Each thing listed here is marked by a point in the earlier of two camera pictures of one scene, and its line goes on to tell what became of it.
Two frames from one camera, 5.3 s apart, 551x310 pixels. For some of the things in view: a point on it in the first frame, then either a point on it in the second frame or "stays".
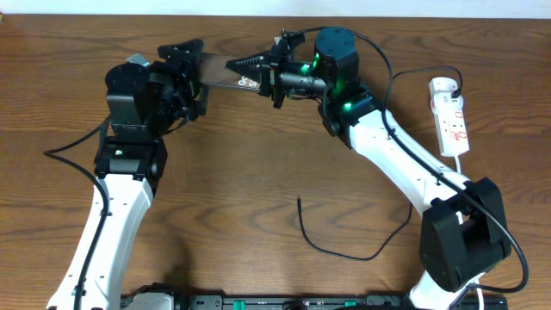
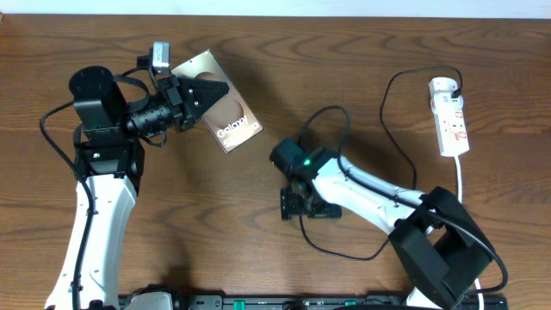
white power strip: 452,133 stays
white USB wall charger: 441,89 stays
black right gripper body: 280,66 to 295,205
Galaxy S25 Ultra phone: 213,71 to 228,119
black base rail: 323,302 stays
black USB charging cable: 378,253 to 381,108
